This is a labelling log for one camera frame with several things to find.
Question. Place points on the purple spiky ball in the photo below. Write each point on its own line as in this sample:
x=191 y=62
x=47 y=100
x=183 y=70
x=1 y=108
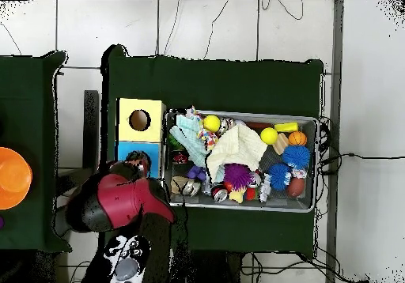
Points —
x=238 y=175

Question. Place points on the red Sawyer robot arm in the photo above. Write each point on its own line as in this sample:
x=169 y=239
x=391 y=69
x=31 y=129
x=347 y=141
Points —
x=126 y=200

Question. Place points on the wooden three-hole box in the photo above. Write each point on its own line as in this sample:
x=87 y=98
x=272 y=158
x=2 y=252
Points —
x=139 y=131

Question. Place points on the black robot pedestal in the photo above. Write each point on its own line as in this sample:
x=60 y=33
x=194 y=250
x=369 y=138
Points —
x=215 y=268

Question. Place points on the dark green table cloth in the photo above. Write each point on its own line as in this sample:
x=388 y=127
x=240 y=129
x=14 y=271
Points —
x=221 y=83
x=28 y=106

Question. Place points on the grey rounded base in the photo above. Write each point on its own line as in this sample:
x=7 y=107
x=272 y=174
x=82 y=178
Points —
x=59 y=224

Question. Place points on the orange round object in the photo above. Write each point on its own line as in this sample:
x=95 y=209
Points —
x=12 y=178

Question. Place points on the small orange basketball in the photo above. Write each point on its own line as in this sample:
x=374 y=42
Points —
x=297 y=138

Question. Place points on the colourful patterned cloth wad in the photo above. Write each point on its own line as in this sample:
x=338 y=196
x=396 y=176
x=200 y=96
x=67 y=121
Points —
x=207 y=137

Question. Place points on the large blue spiky ball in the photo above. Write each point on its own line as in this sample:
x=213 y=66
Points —
x=296 y=157

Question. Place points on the black upright panel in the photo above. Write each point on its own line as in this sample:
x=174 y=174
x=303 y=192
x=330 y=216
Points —
x=91 y=131

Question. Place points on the smooth yellow ball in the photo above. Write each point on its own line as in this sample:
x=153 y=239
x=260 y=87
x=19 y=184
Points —
x=269 y=136

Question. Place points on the cream waffle cloth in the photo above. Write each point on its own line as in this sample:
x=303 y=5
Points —
x=237 y=145

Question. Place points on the reddish brown ball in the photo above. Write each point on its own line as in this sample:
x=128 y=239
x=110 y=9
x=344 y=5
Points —
x=296 y=187

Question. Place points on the mint waffle cloth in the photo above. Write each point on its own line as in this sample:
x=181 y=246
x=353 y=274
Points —
x=191 y=139

